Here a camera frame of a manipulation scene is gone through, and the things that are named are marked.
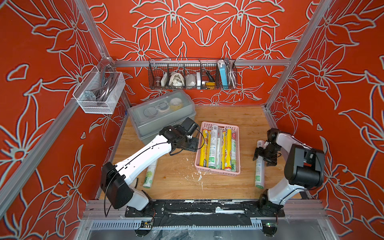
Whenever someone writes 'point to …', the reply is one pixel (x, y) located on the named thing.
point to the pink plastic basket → (235, 127)
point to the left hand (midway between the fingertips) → (193, 143)
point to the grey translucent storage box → (170, 108)
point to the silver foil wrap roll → (219, 149)
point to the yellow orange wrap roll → (228, 153)
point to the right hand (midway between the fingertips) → (258, 159)
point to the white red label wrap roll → (259, 168)
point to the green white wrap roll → (233, 151)
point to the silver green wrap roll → (213, 146)
